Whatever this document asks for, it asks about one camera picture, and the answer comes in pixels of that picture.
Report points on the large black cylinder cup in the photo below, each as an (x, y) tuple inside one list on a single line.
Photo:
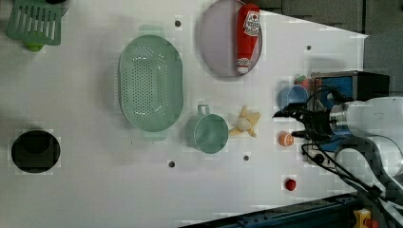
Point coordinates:
[(35, 151)]

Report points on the red strawberry toy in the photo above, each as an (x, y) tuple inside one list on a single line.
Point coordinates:
[(290, 184)]

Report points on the yellow plush peeled banana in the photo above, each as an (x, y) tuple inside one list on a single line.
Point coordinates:
[(245, 123)]

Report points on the red plush ketchup bottle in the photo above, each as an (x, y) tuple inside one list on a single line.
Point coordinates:
[(247, 35)]

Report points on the green oval colander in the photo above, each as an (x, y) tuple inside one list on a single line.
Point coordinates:
[(150, 83)]

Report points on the red green toy vegetable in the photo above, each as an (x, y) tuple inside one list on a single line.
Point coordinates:
[(303, 81)]

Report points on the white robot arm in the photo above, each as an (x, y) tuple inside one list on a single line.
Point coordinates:
[(369, 134)]

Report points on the orange slice toy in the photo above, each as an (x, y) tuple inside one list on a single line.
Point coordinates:
[(285, 139)]

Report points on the blue metal frame rail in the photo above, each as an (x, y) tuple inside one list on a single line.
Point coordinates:
[(332, 212)]

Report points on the blue bowl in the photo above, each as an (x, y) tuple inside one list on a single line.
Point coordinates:
[(295, 94)]

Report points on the green cup with handle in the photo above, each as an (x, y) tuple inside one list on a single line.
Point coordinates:
[(206, 132)]

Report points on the black toy oven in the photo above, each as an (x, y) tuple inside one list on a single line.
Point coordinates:
[(336, 88)]

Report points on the grey round plate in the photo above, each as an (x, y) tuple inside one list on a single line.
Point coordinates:
[(217, 38)]

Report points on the green slotted dish rack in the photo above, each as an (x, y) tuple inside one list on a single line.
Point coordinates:
[(37, 23)]

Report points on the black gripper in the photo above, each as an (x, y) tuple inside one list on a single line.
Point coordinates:
[(316, 123)]

